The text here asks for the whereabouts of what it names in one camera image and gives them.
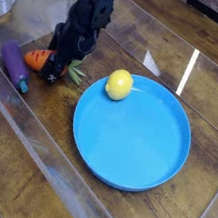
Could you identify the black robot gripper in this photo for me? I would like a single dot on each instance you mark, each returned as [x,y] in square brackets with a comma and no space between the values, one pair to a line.
[68,44]

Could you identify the orange toy carrot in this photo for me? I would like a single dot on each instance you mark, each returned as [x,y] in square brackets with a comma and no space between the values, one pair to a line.
[36,59]

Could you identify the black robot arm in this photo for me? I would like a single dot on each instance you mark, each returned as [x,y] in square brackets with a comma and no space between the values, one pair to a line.
[90,15]

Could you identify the purple toy eggplant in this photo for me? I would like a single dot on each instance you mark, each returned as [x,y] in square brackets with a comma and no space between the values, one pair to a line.
[15,65]

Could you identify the yellow toy lemon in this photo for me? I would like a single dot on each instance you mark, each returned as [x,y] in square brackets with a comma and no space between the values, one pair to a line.
[119,84]

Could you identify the blue round plate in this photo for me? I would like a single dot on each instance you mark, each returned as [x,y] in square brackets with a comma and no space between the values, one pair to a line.
[134,144]

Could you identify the clear acrylic enclosure wall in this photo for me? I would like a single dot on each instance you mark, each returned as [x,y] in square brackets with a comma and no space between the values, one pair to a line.
[42,174]

